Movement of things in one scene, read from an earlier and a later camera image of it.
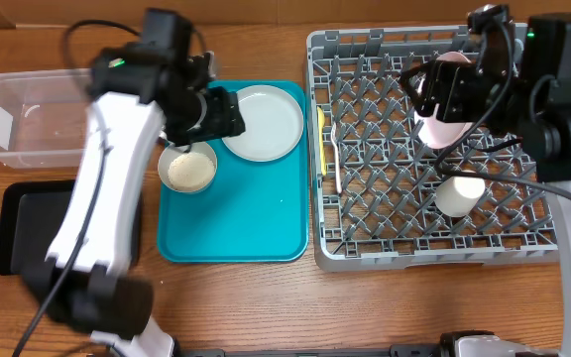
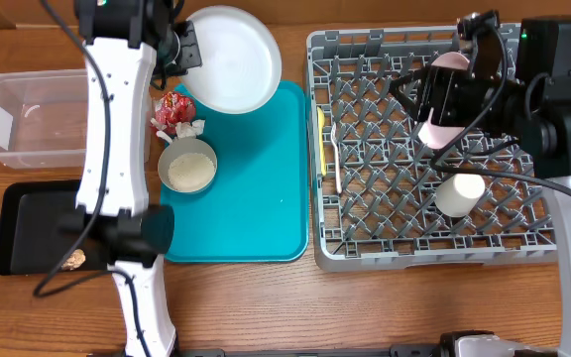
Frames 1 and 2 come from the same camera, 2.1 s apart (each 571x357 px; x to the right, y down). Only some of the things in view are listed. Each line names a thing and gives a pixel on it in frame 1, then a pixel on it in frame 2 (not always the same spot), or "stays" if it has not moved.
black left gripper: x=222 y=119 → x=191 y=58
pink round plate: x=431 y=130 stays
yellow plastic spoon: x=321 y=123 stays
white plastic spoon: x=335 y=143 stays
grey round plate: x=273 y=122 → x=241 y=59
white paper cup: x=459 y=194 stays
